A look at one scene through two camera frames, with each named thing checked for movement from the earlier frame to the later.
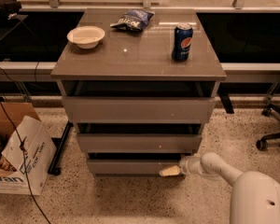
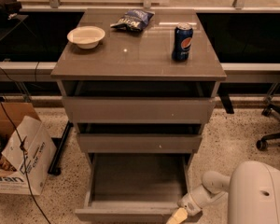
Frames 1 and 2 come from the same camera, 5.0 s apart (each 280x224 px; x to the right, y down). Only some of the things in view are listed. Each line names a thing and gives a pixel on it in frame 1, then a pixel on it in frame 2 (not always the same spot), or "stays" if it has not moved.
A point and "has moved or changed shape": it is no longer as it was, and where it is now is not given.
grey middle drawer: [140, 143] stays
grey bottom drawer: [129, 166] has moved or changed shape
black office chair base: [262, 144] stays
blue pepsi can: [183, 42] stays
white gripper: [186, 165] to [189, 203]
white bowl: [86, 37] stays
